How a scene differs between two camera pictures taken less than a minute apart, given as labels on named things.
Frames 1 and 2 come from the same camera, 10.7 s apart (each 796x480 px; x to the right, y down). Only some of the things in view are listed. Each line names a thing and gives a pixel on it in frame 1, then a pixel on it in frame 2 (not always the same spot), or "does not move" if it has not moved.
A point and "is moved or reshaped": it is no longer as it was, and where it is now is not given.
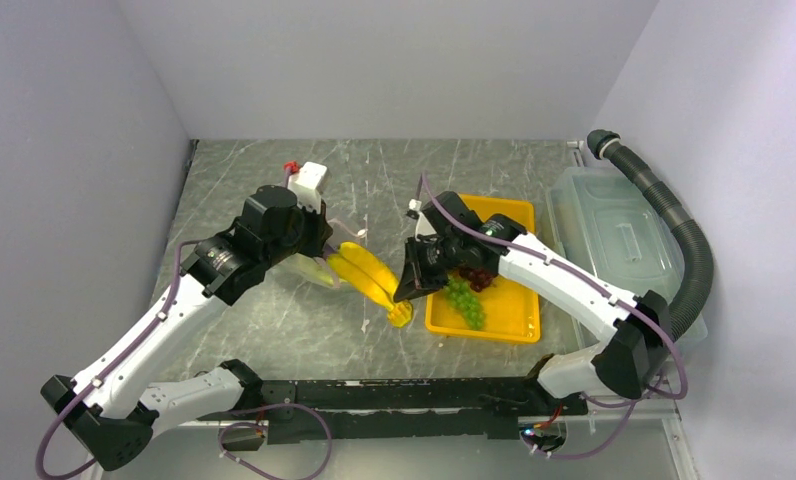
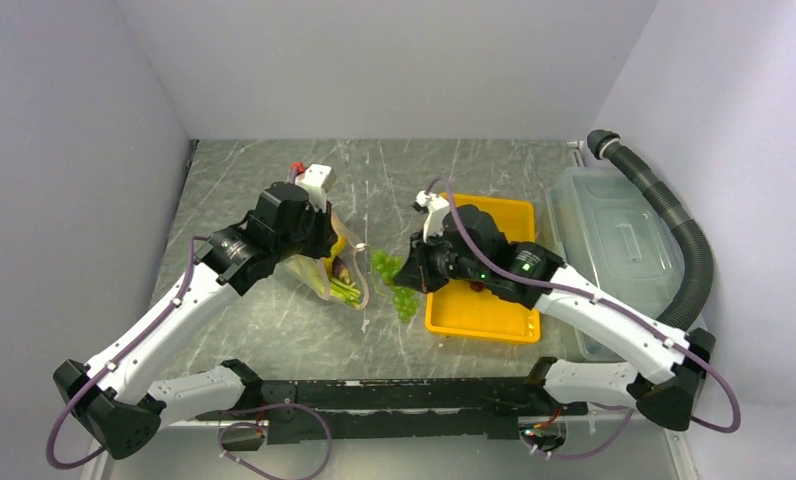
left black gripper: [320, 229] does not move
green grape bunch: [461, 297] → [405, 300]
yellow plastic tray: [511, 309] does not move
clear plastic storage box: [609, 229] does not move
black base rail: [304, 411] does not move
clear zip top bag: [317, 269] is moved or reshaped
